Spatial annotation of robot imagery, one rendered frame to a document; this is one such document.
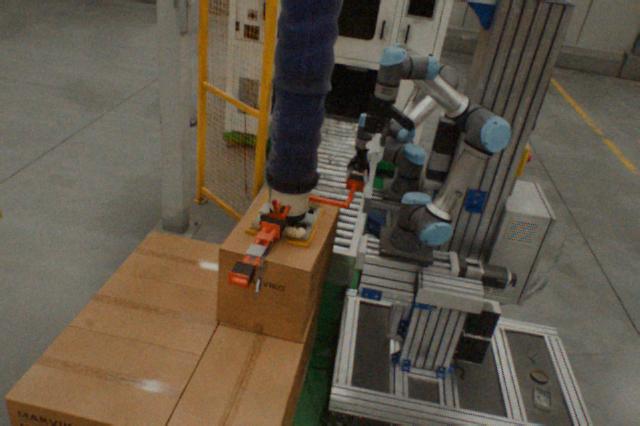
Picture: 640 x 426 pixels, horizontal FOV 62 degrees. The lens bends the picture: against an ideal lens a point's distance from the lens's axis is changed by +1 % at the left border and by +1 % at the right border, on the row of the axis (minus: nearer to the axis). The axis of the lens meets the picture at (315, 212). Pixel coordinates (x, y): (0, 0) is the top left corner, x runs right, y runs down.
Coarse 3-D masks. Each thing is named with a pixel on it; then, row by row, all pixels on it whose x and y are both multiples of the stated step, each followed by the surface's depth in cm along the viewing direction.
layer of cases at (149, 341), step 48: (144, 240) 289; (192, 240) 294; (144, 288) 255; (192, 288) 260; (96, 336) 225; (144, 336) 228; (192, 336) 232; (240, 336) 235; (48, 384) 202; (96, 384) 204; (144, 384) 207; (192, 384) 210; (240, 384) 213; (288, 384) 215
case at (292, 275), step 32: (320, 224) 248; (224, 256) 223; (288, 256) 223; (320, 256) 235; (224, 288) 232; (288, 288) 223; (320, 288) 264; (224, 320) 240; (256, 320) 236; (288, 320) 231
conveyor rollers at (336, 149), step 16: (336, 128) 470; (352, 128) 476; (320, 144) 432; (336, 144) 438; (352, 144) 445; (320, 160) 408; (336, 160) 415; (368, 160) 420; (320, 176) 384; (336, 176) 389; (320, 192) 361; (336, 192) 367; (352, 208) 351; (352, 224) 336; (336, 240) 312
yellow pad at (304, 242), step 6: (312, 210) 248; (318, 210) 254; (324, 210) 256; (318, 216) 250; (318, 222) 246; (294, 228) 239; (306, 228) 239; (312, 228) 240; (306, 234) 235; (312, 234) 236; (288, 240) 230; (294, 240) 230; (300, 240) 231; (306, 240) 231; (300, 246) 230; (306, 246) 229
